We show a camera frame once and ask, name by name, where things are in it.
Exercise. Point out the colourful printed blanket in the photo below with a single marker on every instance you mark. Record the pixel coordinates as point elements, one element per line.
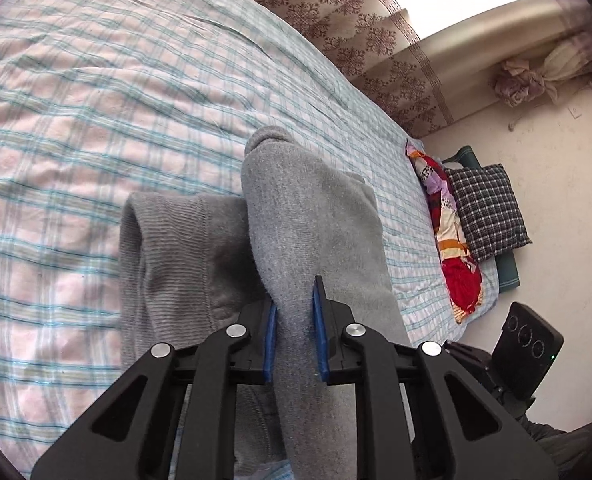
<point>451,240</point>

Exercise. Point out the brown patterned curtain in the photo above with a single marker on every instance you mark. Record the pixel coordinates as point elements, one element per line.
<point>356,25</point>

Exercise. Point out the beige tied curtain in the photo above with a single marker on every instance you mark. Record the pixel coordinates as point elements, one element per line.
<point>541,67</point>

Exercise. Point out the dark checked pillow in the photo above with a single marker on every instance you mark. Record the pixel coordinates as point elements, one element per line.
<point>507,272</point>

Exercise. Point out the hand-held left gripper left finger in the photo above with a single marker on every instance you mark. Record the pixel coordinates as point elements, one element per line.
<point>269,340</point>

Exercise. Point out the person's right forearm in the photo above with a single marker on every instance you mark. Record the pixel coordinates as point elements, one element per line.
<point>556,437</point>

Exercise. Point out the bed with plaid sheet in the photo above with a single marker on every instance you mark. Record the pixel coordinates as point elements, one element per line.
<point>101,110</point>

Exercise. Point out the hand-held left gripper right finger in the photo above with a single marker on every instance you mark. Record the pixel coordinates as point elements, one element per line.
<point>320,330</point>

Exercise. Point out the white wall socket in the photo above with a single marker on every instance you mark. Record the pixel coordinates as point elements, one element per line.
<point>574,110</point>

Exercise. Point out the grey pants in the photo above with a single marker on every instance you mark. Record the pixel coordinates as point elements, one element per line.
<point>301,220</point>

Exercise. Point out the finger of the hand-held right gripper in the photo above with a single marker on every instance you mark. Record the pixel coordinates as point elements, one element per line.
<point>471,360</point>

